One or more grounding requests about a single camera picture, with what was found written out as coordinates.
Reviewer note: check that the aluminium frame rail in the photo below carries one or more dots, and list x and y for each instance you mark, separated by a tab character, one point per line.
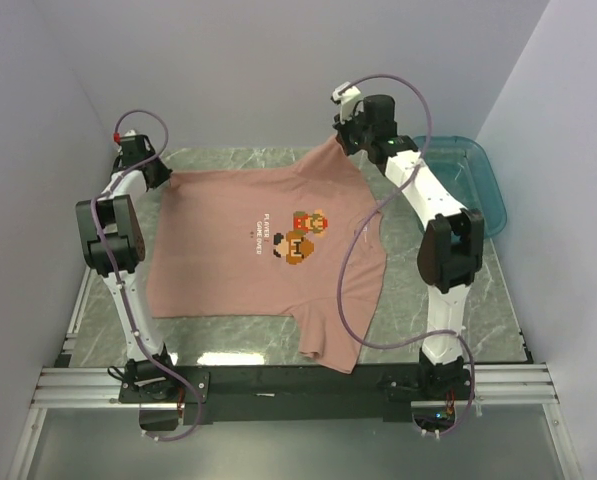
89	388

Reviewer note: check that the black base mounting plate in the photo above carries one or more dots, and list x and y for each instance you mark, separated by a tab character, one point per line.
285	393

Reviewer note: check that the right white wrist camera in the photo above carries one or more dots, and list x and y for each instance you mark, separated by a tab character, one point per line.
345	96

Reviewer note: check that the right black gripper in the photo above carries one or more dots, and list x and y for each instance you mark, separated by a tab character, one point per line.
342	130

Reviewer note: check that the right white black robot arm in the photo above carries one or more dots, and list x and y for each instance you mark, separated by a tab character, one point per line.
451	251

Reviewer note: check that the teal transparent plastic bin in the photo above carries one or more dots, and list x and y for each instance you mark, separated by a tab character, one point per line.
463	168

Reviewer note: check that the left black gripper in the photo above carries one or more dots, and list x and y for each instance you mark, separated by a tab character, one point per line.
163	176

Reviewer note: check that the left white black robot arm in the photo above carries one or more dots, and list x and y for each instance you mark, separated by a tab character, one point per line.
113	246

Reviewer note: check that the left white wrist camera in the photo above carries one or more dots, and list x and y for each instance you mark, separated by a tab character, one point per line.
131	141

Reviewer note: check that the pink printed t shirt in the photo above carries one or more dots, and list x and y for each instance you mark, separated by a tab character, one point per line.
300	241

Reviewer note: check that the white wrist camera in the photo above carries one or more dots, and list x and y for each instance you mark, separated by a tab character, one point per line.
345	96
131	141

